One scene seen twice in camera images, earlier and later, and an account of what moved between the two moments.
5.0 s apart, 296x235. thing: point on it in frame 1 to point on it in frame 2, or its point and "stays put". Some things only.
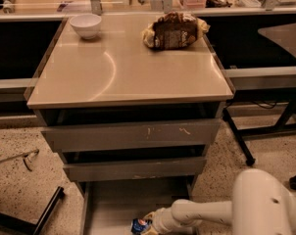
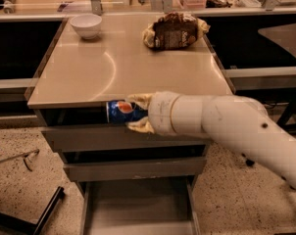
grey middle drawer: x=136 y=169 stays put
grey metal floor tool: x=25 y=156 stays put
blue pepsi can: x=138 y=226 to x=123 y=112
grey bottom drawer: x=109 y=207 stays put
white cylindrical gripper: x=162 y=220 to x=160 y=113
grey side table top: x=291 y=35 stays put
